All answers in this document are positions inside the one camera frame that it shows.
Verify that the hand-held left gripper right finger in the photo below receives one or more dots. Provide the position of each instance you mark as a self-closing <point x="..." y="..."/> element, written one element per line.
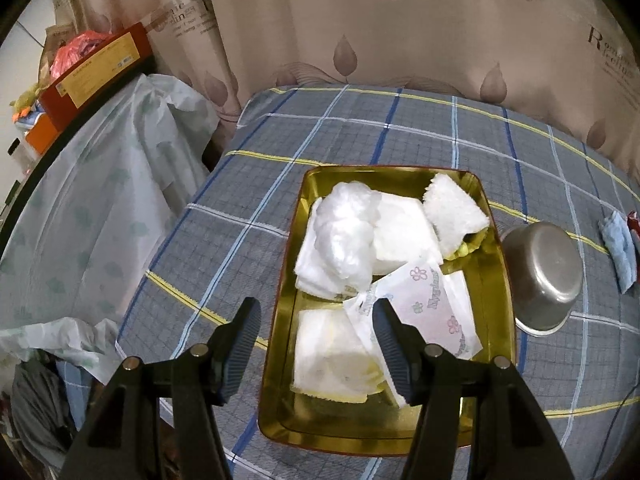
<point x="390" y="355"/>

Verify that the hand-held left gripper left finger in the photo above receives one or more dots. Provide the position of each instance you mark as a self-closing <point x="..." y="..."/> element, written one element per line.
<point x="240" y="355"/>

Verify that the floral tissue packet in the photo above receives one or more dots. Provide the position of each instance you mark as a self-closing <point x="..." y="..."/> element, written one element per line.
<point x="430" y="300"/>

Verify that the gold tin box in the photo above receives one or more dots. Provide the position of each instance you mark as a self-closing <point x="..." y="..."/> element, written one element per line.
<point x="495" y="290"/>

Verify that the white fluffy cloth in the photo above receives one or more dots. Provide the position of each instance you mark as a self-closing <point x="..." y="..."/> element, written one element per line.
<point x="345" y="230"/>

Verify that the white fluffy mitt yellow lining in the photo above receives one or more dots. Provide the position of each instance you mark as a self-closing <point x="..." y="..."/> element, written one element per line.
<point x="455" y="215"/>

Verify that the white and yellow tissue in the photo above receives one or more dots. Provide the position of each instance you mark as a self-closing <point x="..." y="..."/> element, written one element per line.
<point x="330" y="355"/>

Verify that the grey plaid bedsheet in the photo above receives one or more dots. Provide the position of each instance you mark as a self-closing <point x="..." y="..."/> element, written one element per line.
<point x="240" y="220"/>

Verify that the stainless steel bowl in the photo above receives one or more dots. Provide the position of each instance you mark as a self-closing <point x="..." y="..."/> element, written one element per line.
<point x="542" y="270"/>

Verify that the grey crumpled cloth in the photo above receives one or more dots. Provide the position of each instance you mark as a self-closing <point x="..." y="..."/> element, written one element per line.
<point x="40" y="405"/>

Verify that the white green-printed cover cloth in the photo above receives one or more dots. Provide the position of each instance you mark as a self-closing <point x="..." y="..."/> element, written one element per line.
<point x="100" y="200"/>

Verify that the light blue towel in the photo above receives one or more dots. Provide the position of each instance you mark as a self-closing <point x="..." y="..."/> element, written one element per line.
<point x="617" y="250"/>

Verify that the orange and red cardboard box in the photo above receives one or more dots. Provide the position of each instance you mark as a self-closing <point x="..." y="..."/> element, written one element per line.
<point x="95" y="80"/>

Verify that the beige leaf print curtain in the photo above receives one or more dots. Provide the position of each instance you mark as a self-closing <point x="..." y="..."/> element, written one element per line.
<point x="375" y="30"/>

